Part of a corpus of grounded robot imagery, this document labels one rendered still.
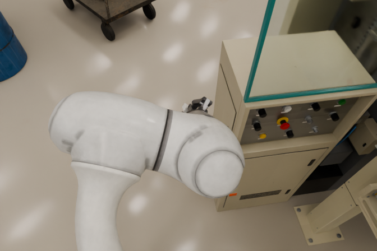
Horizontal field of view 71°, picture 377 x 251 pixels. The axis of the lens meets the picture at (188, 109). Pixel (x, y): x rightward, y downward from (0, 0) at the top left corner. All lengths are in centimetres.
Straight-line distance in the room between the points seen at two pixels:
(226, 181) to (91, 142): 19
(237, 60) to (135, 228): 145
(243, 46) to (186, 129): 90
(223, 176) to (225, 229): 176
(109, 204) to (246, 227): 180
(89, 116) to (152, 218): 179
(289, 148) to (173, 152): 107
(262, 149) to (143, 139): 103
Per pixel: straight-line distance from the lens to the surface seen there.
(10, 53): 334
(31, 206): 245
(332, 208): 194
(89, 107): 39
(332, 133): 154
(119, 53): 325
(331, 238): 231
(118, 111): 39
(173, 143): 38
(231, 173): 37
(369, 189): 142
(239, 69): 114
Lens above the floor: 204
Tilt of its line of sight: 52 degrees down
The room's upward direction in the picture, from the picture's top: straight up
